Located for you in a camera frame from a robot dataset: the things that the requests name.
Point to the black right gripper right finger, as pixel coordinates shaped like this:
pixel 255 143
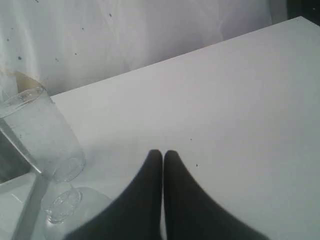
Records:
pixel 191 214

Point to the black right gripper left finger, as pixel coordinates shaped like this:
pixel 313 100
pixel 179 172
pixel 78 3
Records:
pixel 136 213

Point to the clear dome shaker lid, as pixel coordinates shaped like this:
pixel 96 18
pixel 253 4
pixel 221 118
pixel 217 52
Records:
pixel 63 201

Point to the stainless steel cup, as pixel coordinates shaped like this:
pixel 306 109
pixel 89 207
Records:
pixel 15 159

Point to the clear plastic shaker cup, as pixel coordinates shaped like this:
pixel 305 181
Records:
pixel 33 124

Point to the white rectangular tray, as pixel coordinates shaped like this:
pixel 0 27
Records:
pixel 21 216

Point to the white backdrop cloth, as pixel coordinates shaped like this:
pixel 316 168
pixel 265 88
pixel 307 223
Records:
pixel 66 44

